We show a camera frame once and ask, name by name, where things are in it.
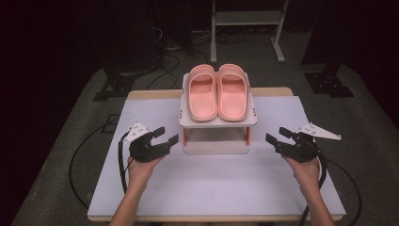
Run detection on white and orange shoe rack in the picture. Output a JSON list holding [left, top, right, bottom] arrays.
[[178, 71, 259, 155]]

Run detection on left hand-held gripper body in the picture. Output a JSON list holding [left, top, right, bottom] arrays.
[[122, 121, 173, 164]]

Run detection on pink slipper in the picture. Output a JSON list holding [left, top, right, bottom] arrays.
[[216, 63, 248, 122], [187, 64, 218, 123]]

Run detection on white metal stand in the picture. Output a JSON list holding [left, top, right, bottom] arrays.
[[210, 0, 290, 64]]

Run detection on white table mat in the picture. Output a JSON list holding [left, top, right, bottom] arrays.
[[88, 95, 346, 218]]

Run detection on person's right hand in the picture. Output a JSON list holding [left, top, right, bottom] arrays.
[[283, 155, 322, 193]]

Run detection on person's left hand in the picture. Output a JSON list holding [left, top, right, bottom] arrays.
[[126, 155, 165, 191]]

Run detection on black stand base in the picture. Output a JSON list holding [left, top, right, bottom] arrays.
[[303, 62, 355, 99], [92, 66, 136, 103]]

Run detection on thin black floor cable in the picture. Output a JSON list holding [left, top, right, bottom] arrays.
[[69, 122, 111, 210], [326, 158, 363, 226]]

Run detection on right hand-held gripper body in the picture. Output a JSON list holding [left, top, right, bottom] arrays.
[[275, 121, 343, 164]]

